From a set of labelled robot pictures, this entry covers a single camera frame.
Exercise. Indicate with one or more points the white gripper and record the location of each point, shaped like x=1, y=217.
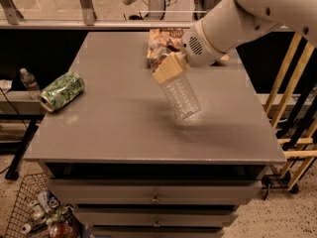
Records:
x=198, y=49

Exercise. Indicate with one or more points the clear plastic water bottle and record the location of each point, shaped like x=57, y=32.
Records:
x=180, y=96

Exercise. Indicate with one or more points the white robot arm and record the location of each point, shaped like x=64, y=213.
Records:
x=232, y=23

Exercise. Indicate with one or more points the small bottle on shelf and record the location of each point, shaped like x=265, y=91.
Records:
x=30, y=83

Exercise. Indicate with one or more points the yellow brown snack bag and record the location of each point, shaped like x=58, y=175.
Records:
x=162, y=42

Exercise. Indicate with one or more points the grey drawer cabinet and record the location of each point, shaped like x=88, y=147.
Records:
x=130, y=169

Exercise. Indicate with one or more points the green crushed soda can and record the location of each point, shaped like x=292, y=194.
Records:
x=61, y=91

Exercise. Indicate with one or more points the black side table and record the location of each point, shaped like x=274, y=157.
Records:
x=22, y=116

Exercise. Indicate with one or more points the metal railing frame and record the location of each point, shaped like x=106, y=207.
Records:
x=101, y=14

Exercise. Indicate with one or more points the wire basket with trash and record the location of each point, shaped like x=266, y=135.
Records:
x=38, y=213

